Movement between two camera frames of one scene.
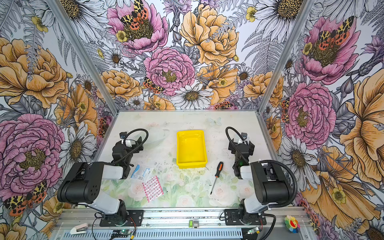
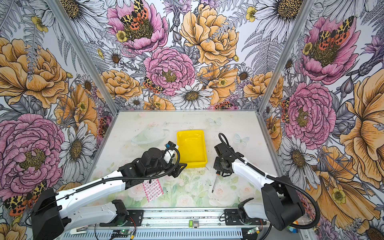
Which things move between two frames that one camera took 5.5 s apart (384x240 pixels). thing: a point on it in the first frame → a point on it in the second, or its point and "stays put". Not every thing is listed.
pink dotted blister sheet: [153, 189] stays put
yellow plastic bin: [190, 149] stays put
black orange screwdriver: [219, 170] stays put
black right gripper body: [236, 162] → [218, 166]
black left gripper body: [133, 150] → [162, 166]
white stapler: [80, 229] stays put
